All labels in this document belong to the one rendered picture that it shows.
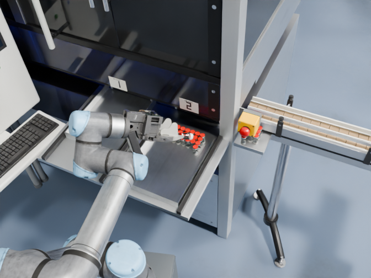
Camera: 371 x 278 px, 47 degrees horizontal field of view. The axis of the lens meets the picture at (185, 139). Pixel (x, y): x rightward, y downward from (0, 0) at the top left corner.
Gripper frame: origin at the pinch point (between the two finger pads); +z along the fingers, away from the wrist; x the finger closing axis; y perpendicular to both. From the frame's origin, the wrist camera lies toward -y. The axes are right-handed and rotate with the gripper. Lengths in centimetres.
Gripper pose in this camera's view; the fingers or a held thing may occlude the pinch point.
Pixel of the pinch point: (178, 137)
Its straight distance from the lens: 138.6
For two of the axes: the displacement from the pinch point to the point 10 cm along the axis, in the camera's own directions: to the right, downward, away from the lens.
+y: 2.1, -9.4, -2.6
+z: 8.7, 0.6, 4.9
